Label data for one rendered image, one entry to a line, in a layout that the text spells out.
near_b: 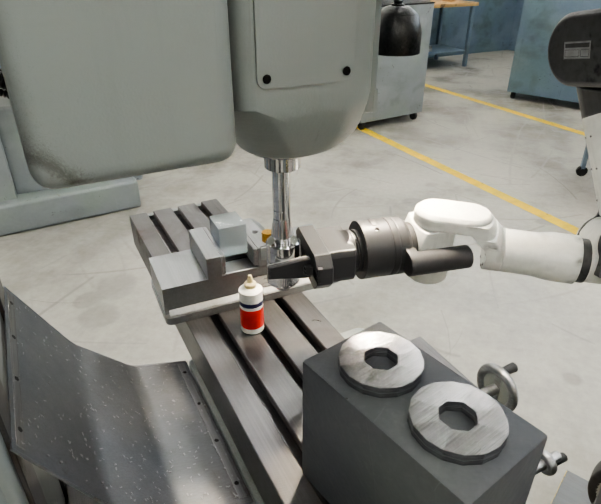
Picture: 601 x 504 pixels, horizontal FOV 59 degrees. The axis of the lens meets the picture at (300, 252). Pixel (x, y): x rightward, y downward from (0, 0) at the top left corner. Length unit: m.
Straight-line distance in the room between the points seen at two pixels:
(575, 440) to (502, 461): 1.72
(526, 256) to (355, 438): 0.39
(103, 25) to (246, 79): 0.14
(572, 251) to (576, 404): 1.59
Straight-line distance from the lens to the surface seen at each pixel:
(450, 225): 0.78
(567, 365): 2.55
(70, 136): 0.49
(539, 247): 0.82
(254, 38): 0.54
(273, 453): 0.74
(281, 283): 0.75
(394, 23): 0.77
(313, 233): 0.77
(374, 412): 0.54
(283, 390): 0.82
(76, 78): 0.48
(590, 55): 0.83
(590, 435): 2.28
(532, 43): 6.78
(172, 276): 0.97
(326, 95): 0.59
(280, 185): 0.69
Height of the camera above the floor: 1.53
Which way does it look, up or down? 30 degrees down
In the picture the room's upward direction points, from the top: straight up
